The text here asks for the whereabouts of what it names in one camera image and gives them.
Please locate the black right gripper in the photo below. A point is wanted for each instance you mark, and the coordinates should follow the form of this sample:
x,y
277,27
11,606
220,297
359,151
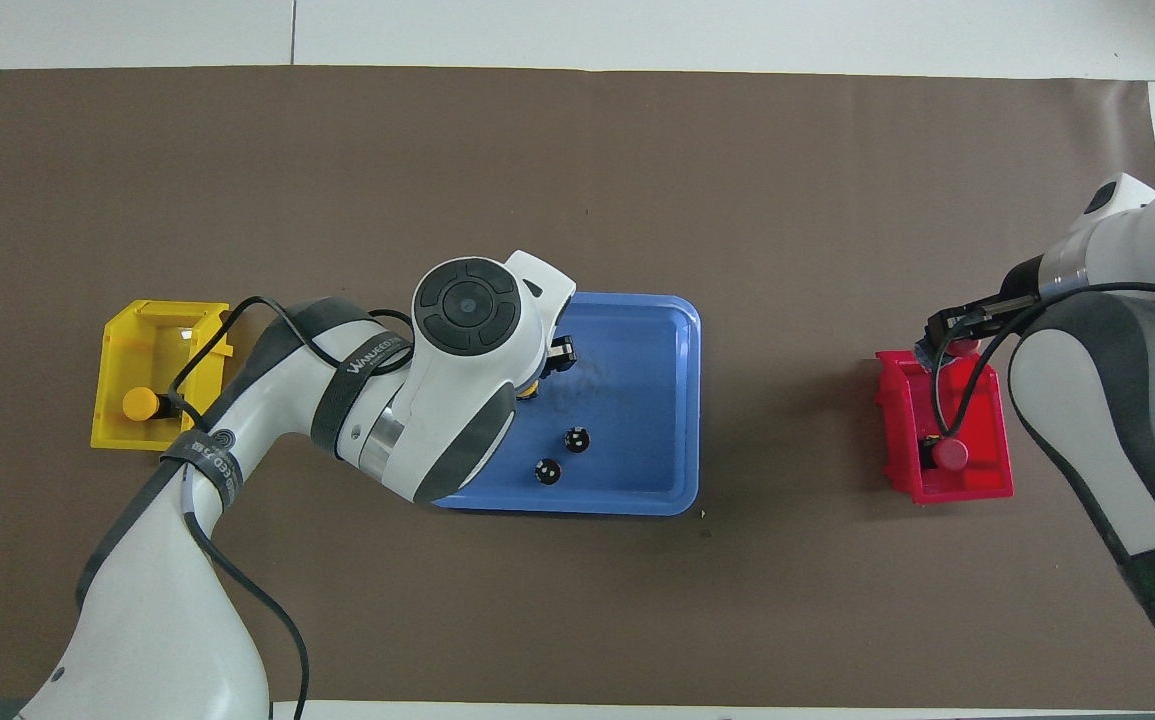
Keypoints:
x,y
1025,280

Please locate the brown paper mat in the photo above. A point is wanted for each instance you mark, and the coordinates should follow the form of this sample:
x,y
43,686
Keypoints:
x,y
637,180

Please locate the yellow plastic bin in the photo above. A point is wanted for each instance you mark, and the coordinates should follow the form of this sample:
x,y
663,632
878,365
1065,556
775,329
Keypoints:
x,y
127,340

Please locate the blue plastic tray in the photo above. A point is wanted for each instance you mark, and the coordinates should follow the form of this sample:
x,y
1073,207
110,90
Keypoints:
x,y
637,400

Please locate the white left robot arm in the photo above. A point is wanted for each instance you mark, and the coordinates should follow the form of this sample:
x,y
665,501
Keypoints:
x,y
437,400

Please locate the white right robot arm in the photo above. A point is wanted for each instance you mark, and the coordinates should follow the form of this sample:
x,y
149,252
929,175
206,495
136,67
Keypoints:
x,y
1117,400

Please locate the yellow push button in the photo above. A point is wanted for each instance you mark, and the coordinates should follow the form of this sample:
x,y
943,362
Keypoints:
x,y
529,387
140,404

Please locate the red push button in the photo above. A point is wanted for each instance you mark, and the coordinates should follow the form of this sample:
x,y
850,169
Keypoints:
x,y
952,455

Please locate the red plastic bin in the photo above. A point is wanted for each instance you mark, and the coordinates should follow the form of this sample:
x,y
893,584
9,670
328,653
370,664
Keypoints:
x,y
977,480

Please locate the black cylindrical capacitor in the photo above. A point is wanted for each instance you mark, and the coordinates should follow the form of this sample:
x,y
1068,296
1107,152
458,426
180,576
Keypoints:
x,y
577,438
547,471

